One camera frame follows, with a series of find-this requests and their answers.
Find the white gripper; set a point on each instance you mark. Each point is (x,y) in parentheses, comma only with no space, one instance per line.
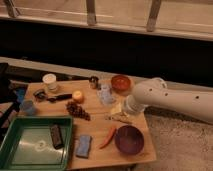
(117,110)

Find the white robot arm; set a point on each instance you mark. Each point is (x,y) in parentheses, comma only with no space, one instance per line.
(154,92)

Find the orange bowl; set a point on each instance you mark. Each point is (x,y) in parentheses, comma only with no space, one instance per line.
(120,83)

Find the purple bowl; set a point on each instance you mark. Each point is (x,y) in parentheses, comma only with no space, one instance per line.
(129,140)

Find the clear plastic bottle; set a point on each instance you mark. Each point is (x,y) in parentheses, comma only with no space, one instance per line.
(105,95)

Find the small metal cup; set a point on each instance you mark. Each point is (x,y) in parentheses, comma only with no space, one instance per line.
(94,82)

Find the dark grape bunch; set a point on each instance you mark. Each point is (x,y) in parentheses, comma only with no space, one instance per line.
(77,111)

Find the orange fruit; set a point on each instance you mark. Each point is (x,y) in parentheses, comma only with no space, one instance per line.
(78,96)

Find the blue sponge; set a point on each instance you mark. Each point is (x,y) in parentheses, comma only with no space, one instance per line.
(83,148)

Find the dark brown block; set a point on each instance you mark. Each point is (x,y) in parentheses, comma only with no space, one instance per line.
(56,136)

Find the white paper cup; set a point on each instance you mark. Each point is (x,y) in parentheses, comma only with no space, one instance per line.
(50,81)

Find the dark small object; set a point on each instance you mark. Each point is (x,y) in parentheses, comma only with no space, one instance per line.
(40,95)

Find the blue cup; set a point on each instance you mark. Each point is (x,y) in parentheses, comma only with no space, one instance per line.
(27,106)

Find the green plastic tray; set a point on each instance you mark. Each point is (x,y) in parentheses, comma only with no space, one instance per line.
(28,146)

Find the black handled tool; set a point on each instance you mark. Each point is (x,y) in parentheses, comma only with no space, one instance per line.
(59,98)

